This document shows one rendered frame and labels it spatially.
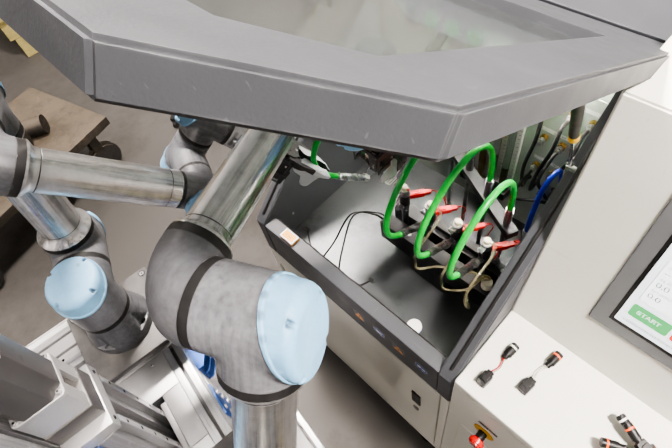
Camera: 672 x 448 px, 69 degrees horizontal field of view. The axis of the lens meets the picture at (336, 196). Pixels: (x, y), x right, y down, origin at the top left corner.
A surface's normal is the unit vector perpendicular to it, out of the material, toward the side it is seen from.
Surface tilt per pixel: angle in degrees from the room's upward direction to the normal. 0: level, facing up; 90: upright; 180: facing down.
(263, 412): 64
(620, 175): 76
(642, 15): 0
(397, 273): 0
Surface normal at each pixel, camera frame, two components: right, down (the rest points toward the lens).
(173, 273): -0.28, -0.62
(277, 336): -0.24, -0.10
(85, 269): -0.07, -0.49
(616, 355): -0.70, 0.47
